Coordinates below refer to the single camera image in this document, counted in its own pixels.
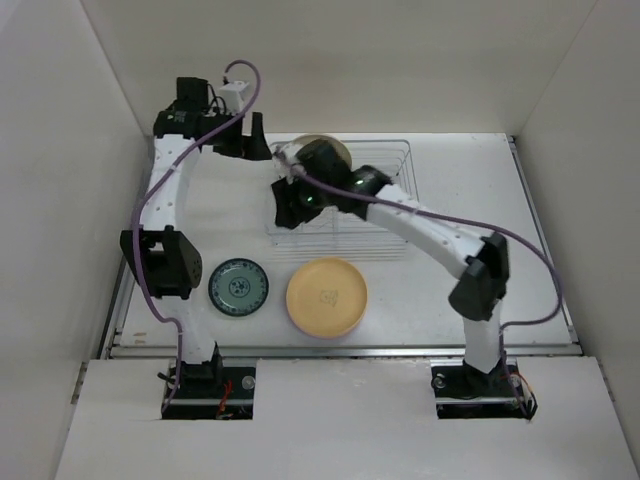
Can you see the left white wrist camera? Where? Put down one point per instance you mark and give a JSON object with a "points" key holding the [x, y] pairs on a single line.
{"points": [[233, 95]]}

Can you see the beige plastic plate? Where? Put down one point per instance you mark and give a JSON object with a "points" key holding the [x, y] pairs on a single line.
{"points": [[345, 150]]}

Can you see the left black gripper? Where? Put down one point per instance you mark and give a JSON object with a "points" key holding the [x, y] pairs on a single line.
{"points": [[252, 147]]}

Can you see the purple plastic plate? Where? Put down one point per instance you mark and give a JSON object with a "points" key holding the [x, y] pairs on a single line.
{"points": [[326, 331]]}

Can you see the green patterned small plate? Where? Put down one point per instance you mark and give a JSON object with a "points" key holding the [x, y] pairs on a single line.
{"points": [[238, 287]]}

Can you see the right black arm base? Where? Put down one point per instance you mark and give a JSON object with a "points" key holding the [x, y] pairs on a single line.
{"points": [[461, 392]]}

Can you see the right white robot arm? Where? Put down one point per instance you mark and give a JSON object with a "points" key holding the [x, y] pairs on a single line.
{"points": [[479, 264]]}

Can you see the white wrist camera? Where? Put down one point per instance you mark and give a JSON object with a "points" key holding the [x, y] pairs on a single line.
{"points": [[233, 95], [285, 160]]}

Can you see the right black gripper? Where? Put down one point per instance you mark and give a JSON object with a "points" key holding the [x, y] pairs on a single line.
{"points": [[286, 194]]}

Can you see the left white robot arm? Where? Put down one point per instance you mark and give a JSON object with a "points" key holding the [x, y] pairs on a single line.
{"points": [[165, 263]]}

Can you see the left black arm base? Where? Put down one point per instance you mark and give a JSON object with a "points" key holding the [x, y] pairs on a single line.
{"points": [[227, 396]]}

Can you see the white wire dish rack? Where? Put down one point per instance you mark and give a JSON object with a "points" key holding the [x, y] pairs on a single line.
{"points": [[345, 234]]}

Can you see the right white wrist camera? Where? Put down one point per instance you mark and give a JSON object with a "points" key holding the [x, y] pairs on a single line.
{"points": [[285, 160]]}

